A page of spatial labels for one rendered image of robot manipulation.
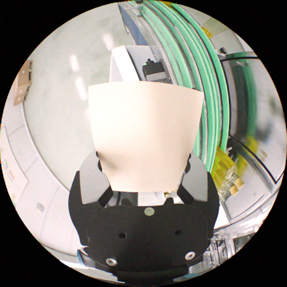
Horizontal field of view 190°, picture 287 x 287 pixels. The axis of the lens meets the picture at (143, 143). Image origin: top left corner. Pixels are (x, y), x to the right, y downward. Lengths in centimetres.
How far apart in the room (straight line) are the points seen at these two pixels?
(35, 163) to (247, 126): 383
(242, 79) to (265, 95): 13
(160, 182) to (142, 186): 3
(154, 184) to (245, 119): 48
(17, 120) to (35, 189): 208
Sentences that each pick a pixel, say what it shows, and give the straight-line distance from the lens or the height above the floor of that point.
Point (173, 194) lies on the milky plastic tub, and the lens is 91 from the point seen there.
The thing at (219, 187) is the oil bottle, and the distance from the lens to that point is 52.
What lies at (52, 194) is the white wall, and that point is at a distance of 356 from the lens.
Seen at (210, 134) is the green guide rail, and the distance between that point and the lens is 39.
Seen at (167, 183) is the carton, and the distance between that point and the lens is 16.
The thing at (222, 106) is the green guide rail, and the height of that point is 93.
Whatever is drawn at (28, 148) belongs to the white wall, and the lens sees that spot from 347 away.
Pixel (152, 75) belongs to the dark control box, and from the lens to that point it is 39.
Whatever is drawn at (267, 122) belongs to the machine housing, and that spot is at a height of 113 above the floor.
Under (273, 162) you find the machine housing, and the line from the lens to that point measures 50.
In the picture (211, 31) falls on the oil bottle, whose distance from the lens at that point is 51.
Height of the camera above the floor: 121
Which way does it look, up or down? 61 degrees down
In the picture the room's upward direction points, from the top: 177 degrees clockwise
